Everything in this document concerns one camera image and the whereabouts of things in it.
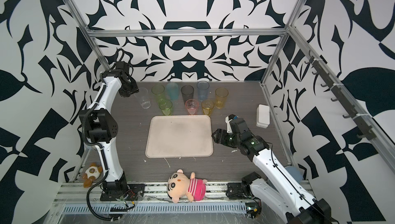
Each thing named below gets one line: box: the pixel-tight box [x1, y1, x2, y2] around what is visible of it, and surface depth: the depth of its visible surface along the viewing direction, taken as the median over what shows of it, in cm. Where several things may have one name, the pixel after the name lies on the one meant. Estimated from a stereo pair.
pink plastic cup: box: [185, 98, 199, 116], surface depth 103 cm
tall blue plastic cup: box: [196, 80, 210, 102], surface depth 105 cm
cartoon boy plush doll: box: [166, 169, 208, 204], surface depth 71 cm
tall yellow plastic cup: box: [214, 87, 229, 109], surface depth 100 cm
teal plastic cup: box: [166, 82, 179, 102], surface depth 109 cm
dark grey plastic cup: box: [181, 84, 195, 105], surface depth 101 cm
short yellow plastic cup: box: [201, 99, 215, 116], surface depth 101 cm
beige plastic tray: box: [145, 115, 214, 159], surface depth 95 cm
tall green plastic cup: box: [151, 84, 166, 95], surface depth 101 cm
